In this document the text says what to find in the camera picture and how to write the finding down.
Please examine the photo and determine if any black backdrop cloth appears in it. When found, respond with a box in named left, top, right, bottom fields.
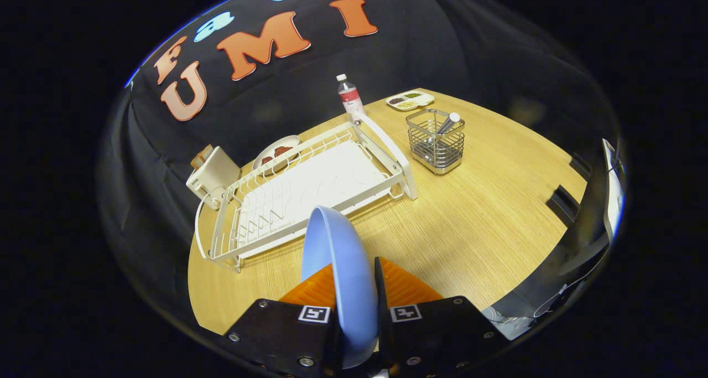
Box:
left=97, top=0, right=626, bottom=334

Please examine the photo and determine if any clear plastic water bottle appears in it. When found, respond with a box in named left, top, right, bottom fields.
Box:
left=336, top=74, right=366, bottom=118

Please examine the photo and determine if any metal wire basket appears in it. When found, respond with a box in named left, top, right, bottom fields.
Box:
left=406, top=108, right=465, bottom=175

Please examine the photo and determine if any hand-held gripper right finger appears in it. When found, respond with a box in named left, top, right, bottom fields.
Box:
left=374, top=257, right=509, bottom=376

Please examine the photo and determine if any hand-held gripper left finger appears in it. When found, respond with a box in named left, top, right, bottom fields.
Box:
left=224, top=263, right=341, bottom=378

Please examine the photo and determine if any blue plate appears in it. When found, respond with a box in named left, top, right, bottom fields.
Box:
left=300, top=205, right=379, bottom=369

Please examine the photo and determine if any white toaster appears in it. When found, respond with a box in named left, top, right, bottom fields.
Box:
left=186, top=146, right=242, bottom=210

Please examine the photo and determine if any white divided snack dish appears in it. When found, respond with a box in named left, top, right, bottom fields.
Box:
left=386, top=90, right=435, bottom=111

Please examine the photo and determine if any beige round plate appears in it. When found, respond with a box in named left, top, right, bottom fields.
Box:
left=252, top=135, right=301, bottom=172

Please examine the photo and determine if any metal spoon with checked handle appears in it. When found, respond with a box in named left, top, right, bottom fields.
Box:
left=426, top=112, right=461, bottom=146

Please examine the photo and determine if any white wire dish rack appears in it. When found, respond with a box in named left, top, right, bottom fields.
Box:
left=195, top=112, right=418, bottom=272

